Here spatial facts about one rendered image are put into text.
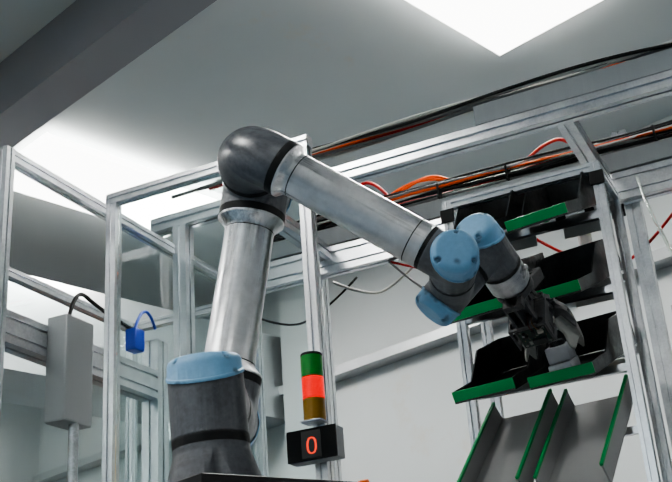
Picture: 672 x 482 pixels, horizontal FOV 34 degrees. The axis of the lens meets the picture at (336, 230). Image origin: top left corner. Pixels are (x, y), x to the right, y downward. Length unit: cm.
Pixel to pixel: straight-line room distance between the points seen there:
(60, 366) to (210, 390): 149
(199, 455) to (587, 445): 81
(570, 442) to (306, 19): 325
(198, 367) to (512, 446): 77
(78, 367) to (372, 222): 154
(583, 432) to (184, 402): 84
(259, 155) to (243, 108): 391
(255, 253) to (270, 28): 330
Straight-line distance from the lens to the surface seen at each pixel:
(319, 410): 247
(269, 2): 495
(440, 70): 553
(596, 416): 220
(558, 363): 210
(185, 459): 163
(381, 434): 705
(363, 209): 175
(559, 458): 213
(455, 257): 170
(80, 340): 316
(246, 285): 185
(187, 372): 166
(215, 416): 163
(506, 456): 217
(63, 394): 307
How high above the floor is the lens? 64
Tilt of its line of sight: 24 degrees up
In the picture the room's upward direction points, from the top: 4 degrees counter-clockwise
